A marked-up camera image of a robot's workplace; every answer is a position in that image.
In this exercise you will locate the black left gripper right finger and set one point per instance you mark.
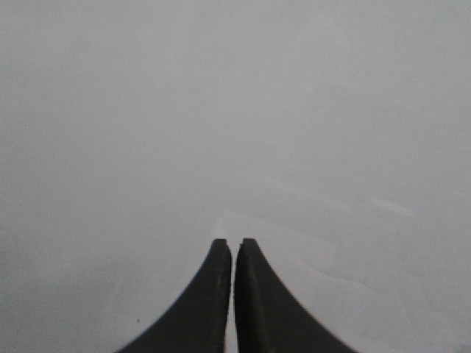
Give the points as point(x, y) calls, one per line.
point(268, 318)

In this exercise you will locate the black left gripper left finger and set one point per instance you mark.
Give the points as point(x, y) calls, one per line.
point(197, 320)

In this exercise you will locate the white whiteboard with aluminium frame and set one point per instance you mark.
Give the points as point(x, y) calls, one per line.
point(335, 133)

